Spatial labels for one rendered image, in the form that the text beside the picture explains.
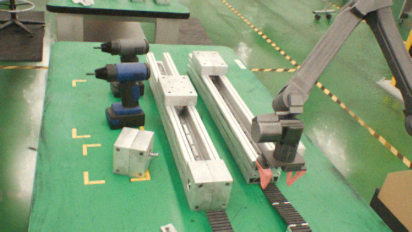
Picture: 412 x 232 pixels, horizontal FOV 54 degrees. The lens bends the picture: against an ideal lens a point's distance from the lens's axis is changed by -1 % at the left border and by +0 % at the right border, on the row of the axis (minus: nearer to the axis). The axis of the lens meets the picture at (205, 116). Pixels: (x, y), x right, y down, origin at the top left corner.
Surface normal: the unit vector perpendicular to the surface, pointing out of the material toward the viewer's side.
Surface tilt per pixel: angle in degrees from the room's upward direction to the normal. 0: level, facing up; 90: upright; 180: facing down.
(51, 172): 0
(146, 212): 0
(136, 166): 90
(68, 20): 90
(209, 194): 90
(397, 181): 90
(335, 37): 45
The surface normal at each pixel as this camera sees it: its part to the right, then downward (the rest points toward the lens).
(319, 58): 0.24, -0.26
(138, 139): 0.13, -0.86
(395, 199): -0.95, 0.03
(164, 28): 0.26, 0.51
